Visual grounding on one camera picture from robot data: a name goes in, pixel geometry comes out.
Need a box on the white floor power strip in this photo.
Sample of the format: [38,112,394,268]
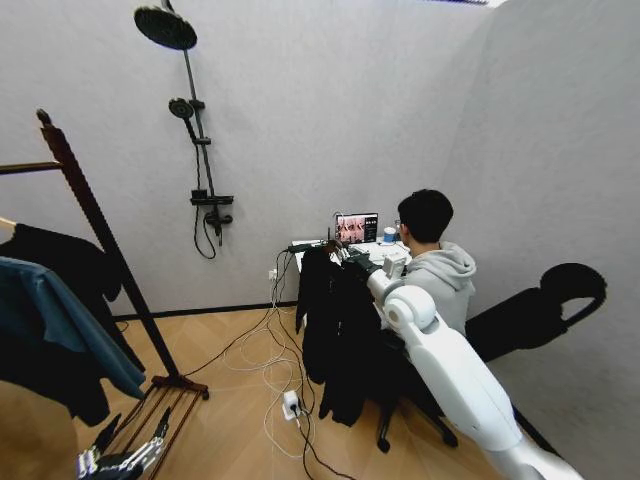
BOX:
[282,390,302,422]

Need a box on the black office chair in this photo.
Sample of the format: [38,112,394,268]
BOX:
[372,329,460,454]

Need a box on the black hanging garment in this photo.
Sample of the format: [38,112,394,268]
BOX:
[0,223,126,427]

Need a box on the blue hanging garment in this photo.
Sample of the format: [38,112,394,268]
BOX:
[0,256,147,401]

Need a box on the person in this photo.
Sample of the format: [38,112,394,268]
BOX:
[397,188,478,340]

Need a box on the black hand shower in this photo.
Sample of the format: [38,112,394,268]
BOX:
[168,97,201,141]

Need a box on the black shower riser pipe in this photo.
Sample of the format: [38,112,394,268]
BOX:
[162,0,217,199]

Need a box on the dark wooden clothes rack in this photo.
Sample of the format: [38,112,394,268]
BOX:
[0,108,210,464]

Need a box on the black long garment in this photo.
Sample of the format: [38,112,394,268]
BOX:
[294,244,401,428]

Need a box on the open laptop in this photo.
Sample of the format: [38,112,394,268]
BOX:
[333,212,385,256]

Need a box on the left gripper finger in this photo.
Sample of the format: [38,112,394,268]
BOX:
[119,406,173,471]
[75,413,123,476]

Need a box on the black floor cable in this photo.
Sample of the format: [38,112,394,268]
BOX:
[182,249,300,379]
[294,369,351,480]

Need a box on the black shower hose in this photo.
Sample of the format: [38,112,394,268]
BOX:
[187,117,219,260]

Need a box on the black shower mixer tap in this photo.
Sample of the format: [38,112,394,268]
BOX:
[189,188,235,247]

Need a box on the white floor cable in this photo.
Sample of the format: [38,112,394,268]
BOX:
[222,299,301,396]
[263,399,306,460]

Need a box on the tan hanging garment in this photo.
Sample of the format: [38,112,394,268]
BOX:
[0,380,80,480]

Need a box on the black round rain shower head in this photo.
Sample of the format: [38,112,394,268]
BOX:
[133,5,199,50]

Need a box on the white desk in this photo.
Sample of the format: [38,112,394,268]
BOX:
[287,239,414,301]

